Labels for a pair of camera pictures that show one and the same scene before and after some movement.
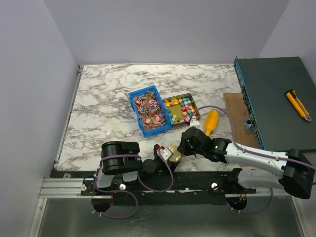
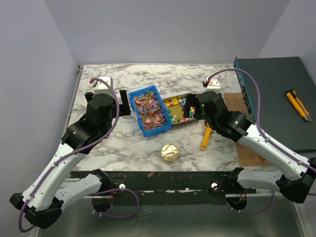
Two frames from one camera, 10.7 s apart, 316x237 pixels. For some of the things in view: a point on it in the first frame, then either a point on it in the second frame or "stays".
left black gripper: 165,168 -> 124,109
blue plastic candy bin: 151,110 stays
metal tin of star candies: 180,109 stays
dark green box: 263,82 stays
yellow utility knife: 291,94 stays
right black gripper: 185,142 -> 190,106
